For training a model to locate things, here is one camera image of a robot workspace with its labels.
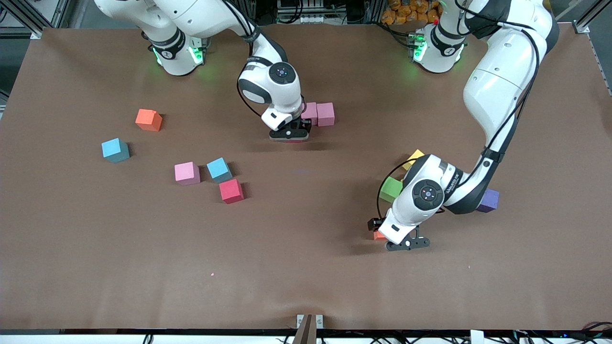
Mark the green foam cube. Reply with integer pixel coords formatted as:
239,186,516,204
379,176,404,204

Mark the cyan foam cube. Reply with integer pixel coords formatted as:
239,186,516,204
207,157,233,184
101,138,130,163

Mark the purple foam cube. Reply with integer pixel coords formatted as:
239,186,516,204
477,189,500,213

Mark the bag of orange snacks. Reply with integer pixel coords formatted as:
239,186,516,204
381,0,443,25

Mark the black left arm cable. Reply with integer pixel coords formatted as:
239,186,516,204
376,26,542,218

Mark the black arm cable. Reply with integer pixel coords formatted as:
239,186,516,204
376,26,542,218
225,0,264,118

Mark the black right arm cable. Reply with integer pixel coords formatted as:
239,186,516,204
225,0,264,118

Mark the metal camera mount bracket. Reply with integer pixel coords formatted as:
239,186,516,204
296,313,325,344

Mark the black base cable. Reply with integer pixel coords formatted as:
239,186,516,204
380,21,416,48

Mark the black cable bundle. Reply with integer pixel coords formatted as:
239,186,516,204
507,321,612,344

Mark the aluminium frame rail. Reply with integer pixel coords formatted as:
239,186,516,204
0,0,72,40
571,0,612,96

